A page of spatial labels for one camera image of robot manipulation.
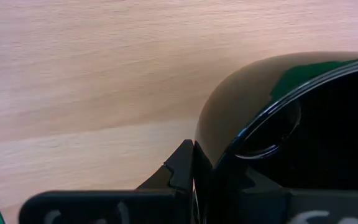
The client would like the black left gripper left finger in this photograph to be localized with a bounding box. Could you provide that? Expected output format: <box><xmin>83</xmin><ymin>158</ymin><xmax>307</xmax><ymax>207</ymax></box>
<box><xmin>18</xmin><ymin>139</ymin><xmax>195</xmax><ymax>224</ymax></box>

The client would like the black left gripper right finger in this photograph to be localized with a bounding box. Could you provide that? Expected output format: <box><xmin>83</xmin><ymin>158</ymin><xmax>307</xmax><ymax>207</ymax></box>
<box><xmin>193</xmin><ymin>141</ymin><xmax>358</xmax><ymax>224</ymax></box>

